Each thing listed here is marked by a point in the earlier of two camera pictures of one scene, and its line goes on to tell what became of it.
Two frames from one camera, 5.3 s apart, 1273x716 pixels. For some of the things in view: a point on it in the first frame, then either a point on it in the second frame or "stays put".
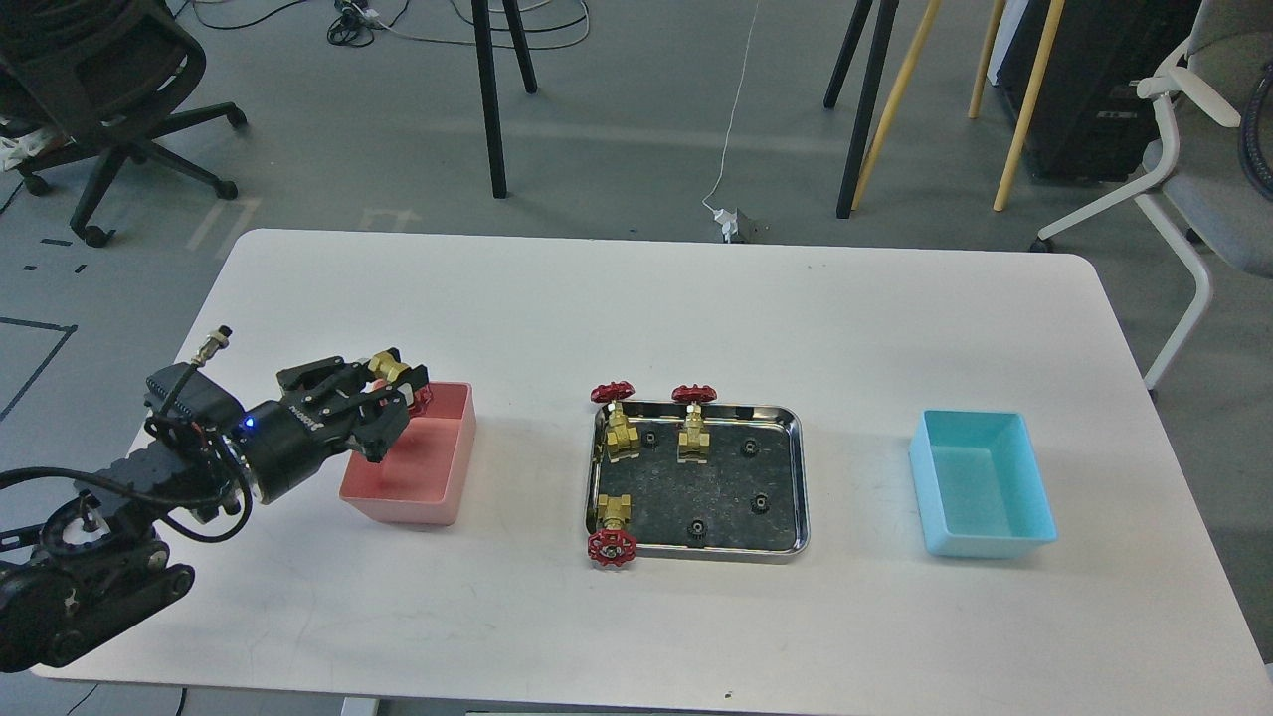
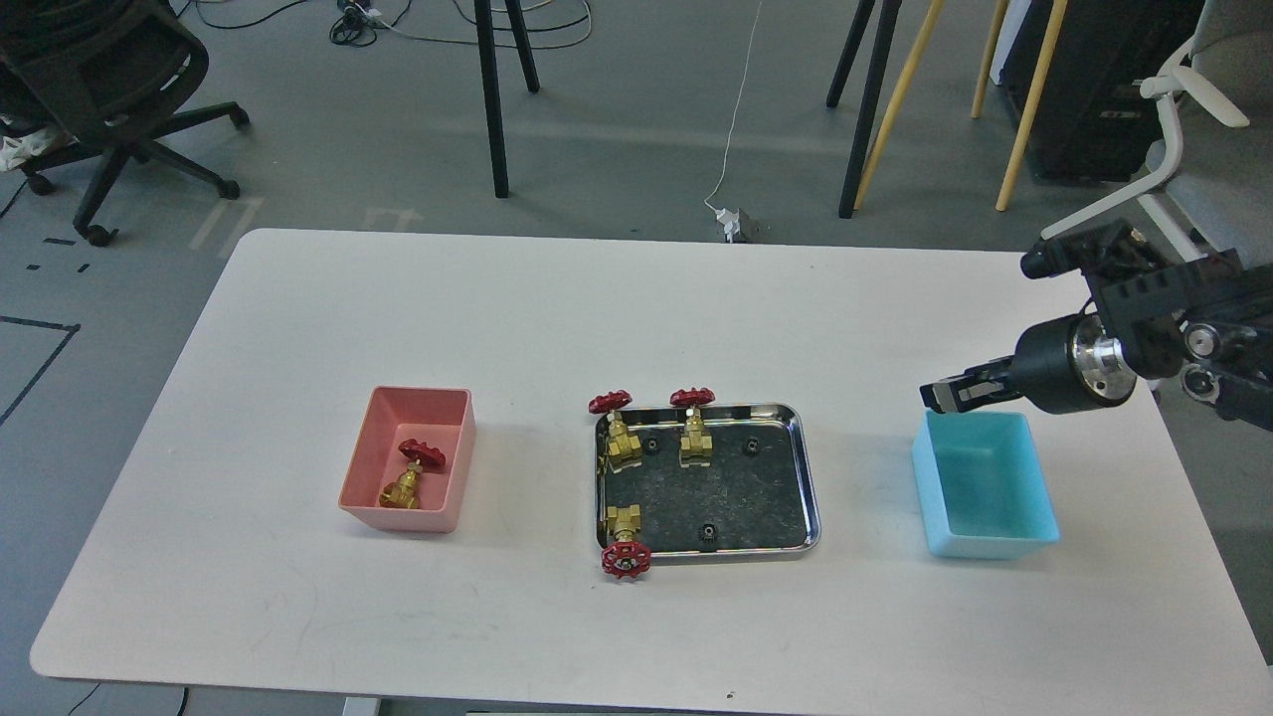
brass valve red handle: [385, 365] to [405, 491]
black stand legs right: [879, 52] stays put
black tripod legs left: [482, 22] stays put
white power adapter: [729, 221] stays put
